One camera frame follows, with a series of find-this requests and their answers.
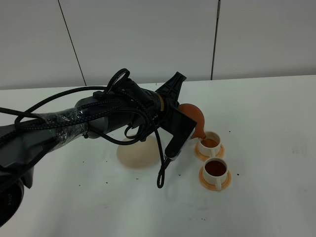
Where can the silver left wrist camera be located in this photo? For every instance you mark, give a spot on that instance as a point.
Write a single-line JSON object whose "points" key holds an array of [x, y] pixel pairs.
{"points": [[181, 127]]}

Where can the near white teacup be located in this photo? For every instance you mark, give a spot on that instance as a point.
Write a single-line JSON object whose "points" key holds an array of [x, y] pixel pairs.
{"points": [[215, 172]]}

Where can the near orange saucer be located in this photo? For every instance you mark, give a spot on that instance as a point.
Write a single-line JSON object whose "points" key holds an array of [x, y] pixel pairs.
{"points": [[213, 187]]}

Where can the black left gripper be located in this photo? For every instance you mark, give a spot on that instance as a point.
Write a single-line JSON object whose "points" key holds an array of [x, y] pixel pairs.
{"points": [[165, 102]]}

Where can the brown clay teapot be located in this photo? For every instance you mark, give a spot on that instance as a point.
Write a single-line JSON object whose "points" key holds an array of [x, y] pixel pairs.
{"points": [[195, 114]]}

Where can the far white teacup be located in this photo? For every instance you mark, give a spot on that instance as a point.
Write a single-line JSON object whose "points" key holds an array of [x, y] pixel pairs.
{"points": [[209, 146]]}

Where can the far orange saucer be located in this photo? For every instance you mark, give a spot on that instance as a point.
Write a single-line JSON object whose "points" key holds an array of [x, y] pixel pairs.
{"points": [[202, 157]]}

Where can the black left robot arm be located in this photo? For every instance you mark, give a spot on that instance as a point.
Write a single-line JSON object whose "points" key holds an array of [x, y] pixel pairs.
{"points": [[121, 112]]}

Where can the cream round teapot coaster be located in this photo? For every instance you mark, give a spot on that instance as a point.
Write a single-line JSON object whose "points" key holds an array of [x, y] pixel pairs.
{"points": [[140, 154]]}

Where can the white teacup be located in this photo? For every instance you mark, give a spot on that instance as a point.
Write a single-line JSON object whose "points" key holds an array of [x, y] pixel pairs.
{"points": [[215, 172], [209, 146]]}

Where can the orange saucer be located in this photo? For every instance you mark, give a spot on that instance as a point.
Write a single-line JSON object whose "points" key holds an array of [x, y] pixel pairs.
{"points": [[213, 187], [202, 157]]}

